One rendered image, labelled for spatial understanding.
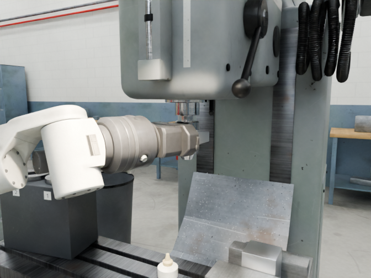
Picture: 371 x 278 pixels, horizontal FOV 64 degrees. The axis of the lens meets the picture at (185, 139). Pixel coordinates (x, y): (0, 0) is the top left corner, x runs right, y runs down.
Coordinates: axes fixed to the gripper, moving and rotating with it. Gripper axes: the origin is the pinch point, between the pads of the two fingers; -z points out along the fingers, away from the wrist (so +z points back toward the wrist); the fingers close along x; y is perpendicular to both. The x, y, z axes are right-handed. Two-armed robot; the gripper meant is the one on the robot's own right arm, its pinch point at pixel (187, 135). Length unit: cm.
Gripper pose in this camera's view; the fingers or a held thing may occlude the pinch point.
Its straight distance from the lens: 57.5
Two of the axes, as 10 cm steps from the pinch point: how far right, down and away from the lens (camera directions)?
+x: -7.0, -1.0, 7.1
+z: -7.1, 0.9, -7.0
